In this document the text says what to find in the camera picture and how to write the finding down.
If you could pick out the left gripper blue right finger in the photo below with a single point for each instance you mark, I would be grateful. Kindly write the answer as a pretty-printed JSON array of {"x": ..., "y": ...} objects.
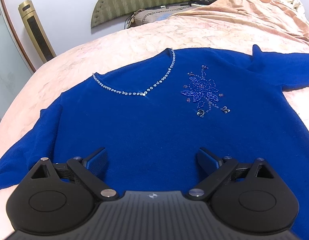
[{"x": 208, "y": 161}]

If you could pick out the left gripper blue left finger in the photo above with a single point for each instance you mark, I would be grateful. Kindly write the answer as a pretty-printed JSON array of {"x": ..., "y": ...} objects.
[{"x": 97, "y": 162}]

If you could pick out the blue beaded sweater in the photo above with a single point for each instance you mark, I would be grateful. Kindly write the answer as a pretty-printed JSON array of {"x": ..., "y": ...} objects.
[{"x": 153, "y": 116}]

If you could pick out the white glass wardrobe door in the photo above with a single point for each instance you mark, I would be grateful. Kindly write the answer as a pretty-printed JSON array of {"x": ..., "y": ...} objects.
[{"x": 15, "y": 69}]

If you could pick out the pink floral bed sheet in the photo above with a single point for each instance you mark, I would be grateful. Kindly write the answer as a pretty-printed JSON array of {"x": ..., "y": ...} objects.
[{"x": 221, "y": 30}]

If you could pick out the beige embroidered pillow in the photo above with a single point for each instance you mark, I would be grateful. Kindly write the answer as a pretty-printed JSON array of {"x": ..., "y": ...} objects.
[{"x": 145, "y": 16}]

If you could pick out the peach blanket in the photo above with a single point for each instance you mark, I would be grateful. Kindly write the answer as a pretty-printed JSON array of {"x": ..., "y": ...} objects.
[{"x": 267, "y": 15}]

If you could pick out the gold tower fan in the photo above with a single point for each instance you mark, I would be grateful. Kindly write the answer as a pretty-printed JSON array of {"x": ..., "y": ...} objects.
[{"x": 35, "y": 31}]

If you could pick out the white crumpled quilt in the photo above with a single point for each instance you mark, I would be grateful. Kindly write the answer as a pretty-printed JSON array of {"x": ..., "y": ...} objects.
[{"x": 293, "y": 4}]

